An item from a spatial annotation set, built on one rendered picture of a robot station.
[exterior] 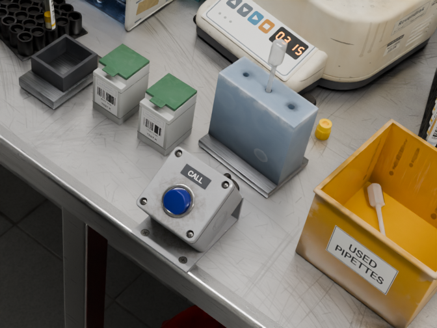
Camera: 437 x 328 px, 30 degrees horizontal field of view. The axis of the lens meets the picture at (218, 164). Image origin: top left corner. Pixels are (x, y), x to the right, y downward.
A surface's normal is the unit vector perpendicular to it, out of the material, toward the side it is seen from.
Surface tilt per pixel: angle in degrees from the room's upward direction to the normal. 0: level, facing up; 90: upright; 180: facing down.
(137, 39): 0
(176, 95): 0
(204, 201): 30
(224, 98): 90
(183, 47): 0
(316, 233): 90
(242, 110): 90
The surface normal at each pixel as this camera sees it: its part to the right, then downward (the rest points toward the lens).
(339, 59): -0.15, 0.73
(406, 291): -0.65, 0.52
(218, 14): -0.18, -0.39
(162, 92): 0.13, -0.65
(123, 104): 0.79, 0.52
